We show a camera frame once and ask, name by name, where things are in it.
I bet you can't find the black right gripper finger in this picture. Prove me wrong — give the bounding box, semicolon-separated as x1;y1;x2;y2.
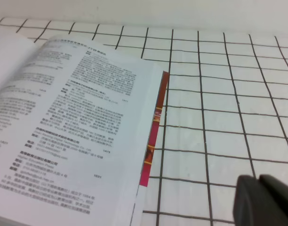
233;175;288;226

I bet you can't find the white exhibition catalogue book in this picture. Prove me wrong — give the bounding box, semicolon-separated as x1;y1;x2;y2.
0;28;169;226

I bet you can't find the white black-grid tablecloth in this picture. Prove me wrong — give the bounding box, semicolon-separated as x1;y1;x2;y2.
0;17;288;226

